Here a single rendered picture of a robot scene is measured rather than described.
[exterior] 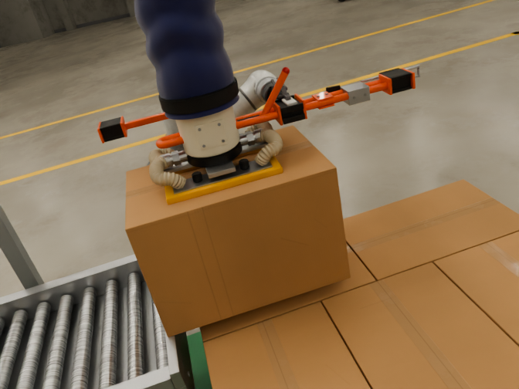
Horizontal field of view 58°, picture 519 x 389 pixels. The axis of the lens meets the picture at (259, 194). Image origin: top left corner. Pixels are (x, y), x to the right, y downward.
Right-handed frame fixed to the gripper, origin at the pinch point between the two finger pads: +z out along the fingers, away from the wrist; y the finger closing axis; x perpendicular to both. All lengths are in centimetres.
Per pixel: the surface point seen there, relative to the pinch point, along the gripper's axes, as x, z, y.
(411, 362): -6, 52, 59
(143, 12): 34, 7, -37
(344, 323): 5, 32, 59
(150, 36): 33.5, 6.2, -30.8
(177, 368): 55, 33, 52
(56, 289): 98, -31, 54
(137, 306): 67, -9, 58
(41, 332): 103, -13, 59
